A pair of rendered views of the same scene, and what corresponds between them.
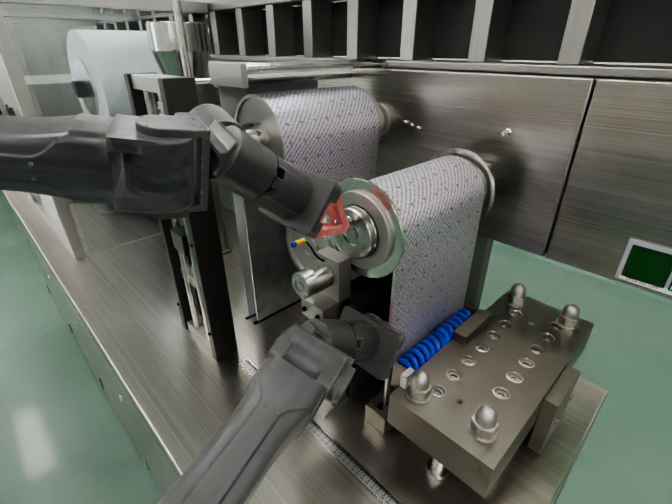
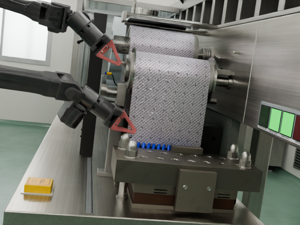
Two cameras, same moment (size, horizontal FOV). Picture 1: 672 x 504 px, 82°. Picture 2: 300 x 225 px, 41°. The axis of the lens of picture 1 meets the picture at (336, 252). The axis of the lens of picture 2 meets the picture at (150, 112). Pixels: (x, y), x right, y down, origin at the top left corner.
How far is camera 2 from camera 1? 0.97 m
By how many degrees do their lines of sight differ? 39
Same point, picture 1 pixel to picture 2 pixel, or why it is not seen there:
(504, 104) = (239, 39)
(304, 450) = (77, 176)
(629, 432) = not seen: outside the picture
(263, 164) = (81, 21)
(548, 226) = (245, 103)
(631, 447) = not seen: outside the picture
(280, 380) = (49, 73)
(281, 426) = (38, 75)
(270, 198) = (82, 34)
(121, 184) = (44, 19)
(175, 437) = (39, 158)
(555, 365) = (204, 165)
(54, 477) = not seen: outside the picture
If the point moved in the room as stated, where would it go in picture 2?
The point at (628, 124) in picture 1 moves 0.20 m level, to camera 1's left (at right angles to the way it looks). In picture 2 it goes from (264, 39) to (199, 35)
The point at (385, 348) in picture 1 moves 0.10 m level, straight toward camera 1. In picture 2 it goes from (111, 112) to (83, 112)
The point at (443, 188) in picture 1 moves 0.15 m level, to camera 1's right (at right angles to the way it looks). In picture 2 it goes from (176, 62) to (220, 68)
